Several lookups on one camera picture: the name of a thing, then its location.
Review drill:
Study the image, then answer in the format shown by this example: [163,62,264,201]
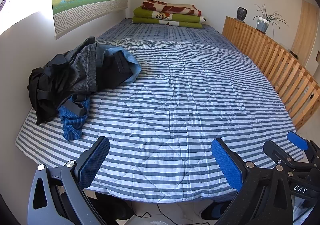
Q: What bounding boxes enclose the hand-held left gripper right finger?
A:
[211,138,294,225]

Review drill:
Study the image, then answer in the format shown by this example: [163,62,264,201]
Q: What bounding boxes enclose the wooden door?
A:
[291,0,320,68]

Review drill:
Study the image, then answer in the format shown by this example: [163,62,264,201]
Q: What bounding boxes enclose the grey knit garment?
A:
[54,37,98,95]

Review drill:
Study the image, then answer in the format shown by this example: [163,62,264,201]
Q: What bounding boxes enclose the blue black slipper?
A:
[200,201,235,221]

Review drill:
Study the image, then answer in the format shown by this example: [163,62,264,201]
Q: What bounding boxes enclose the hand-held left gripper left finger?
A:
[27,136,118,225]

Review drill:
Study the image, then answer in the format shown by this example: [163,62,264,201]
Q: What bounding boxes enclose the wooden slatted bed rail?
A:
[222,16,320,133]

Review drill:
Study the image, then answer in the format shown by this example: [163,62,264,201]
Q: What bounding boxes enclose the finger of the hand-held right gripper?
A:
[263,140,304,169]
[286,131,320,164]

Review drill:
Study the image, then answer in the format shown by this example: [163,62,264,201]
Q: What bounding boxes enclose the dark garment light blue lining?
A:
[95,44,142,90]

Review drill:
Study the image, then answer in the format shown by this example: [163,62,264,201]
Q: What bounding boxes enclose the red white folded blanket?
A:
[142,0,202,17]

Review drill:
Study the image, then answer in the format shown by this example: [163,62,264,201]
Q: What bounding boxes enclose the black floor cable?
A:
[135,204,180,225]

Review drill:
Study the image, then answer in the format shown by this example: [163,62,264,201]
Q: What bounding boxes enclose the blue white striped quilt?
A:
[15,18,304,202]

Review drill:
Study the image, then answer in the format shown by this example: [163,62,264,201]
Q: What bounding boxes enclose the dark vase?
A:
[237,6,248,22]

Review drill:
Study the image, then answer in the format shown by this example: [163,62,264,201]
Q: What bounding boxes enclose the black garment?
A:
[27,51,75,126]

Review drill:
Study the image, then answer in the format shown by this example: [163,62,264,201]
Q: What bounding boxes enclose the green folded blanket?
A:
[132,17,203,29]
[134,6,206,24]

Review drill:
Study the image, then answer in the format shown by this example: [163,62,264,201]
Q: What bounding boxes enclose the potted plant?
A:
[253,4,288,36]

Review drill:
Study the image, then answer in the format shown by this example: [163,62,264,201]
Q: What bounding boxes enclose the blue striped garment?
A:
[58,93,91,141]

